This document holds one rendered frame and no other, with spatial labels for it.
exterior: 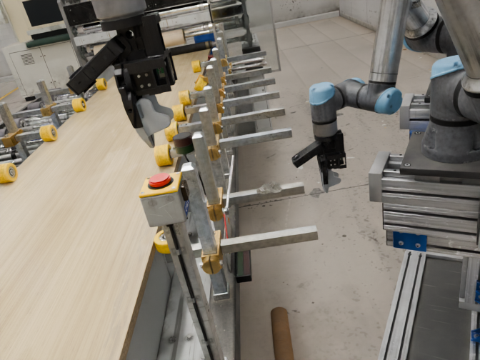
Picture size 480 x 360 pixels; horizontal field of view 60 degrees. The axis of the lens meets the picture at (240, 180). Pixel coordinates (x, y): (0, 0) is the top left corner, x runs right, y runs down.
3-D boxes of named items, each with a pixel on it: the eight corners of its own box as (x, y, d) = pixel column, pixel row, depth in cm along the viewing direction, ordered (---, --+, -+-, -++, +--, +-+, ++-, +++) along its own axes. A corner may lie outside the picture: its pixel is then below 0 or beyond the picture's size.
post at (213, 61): (233, 141, 236) (216, 56, 214) (233, 143, 233) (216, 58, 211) (227, 142, 237) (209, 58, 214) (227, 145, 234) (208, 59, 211)
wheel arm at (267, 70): (271, 71, 247) (271, 66, 245) (272, 72, 244) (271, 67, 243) (211, 82, 249) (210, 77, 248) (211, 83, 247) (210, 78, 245)
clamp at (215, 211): (225, 198, 146) (222, 186, 144) (224, 220, 135) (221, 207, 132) (209, 201, 147) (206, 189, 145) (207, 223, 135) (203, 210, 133)
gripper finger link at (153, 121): (176, 149, 69) (162, 96, 65) (142, 155, 70) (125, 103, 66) (178, 142, 72) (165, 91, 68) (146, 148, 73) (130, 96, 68)
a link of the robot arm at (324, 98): (341, 82, 122) (320, 91, 118) (344, 117, 127) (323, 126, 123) (323, 78, 128) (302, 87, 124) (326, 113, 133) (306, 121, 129)
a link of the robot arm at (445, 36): (473, 62, 129) (477, 16, 122) (433, 59, 139) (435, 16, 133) (495, 52, 134) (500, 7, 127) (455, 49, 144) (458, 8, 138)
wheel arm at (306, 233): (316, 235, 120) (315, 223, 118) (318, 242, 117) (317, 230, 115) (169, 258, 123) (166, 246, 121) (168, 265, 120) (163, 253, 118)
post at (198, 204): (231, 301, 126) (194, 159, 104) (231, 310, 123) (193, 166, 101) (219, 303, 126) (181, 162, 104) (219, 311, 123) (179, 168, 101)
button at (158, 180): (173, 178, 77) (171, 171, 76) (171, 189, 73) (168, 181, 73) (152, 182, 77) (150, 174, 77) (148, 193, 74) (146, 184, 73)
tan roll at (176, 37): (244, 31, 365) (242, 16, 360) (244, 33, 355) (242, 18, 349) (88, 61, 376) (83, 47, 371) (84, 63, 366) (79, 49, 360)
